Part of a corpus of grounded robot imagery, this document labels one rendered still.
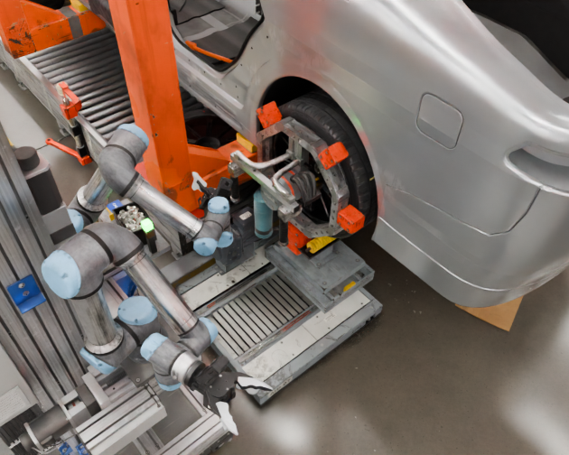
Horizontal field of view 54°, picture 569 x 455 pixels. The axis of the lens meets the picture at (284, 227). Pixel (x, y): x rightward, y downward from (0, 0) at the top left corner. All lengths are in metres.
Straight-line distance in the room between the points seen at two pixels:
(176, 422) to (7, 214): 1.33
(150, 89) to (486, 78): 1.27
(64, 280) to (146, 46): 1.08
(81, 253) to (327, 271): 1.71
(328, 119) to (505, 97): 0.82
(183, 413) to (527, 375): 1.69
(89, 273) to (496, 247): 1.28
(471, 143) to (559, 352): 1.70
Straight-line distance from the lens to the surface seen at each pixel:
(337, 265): 3.00
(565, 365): 3.26
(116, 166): 1.86
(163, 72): 2.35
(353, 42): 2.04
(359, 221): 2.33
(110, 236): 1.53
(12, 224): 1.62
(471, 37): 1.84
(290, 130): 2.35
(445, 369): 3.02
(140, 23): 2.22
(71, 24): 4.37
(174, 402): 2.63
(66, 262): 1.49
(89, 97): 4.26
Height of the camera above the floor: 2.55
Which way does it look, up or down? 47 degrees down
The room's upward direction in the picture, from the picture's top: 1 degrees clockwise
